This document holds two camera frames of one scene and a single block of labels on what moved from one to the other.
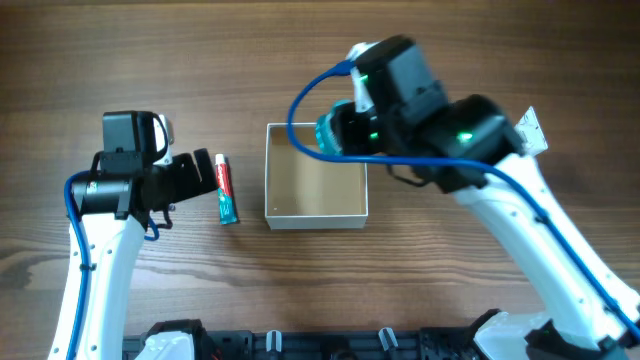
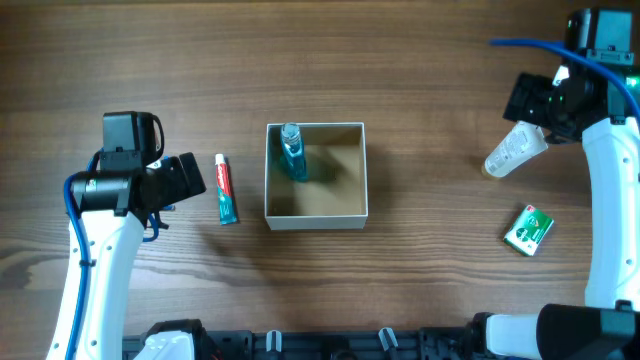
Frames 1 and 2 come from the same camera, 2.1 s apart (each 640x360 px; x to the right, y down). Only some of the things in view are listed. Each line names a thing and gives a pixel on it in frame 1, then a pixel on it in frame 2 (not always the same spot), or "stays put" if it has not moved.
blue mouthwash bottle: x=328 y=142 → x=293 y=153
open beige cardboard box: x=304 y=192 stays put
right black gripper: x=351 y=133 → x=516 y=98
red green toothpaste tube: x=227 y=209 stays put
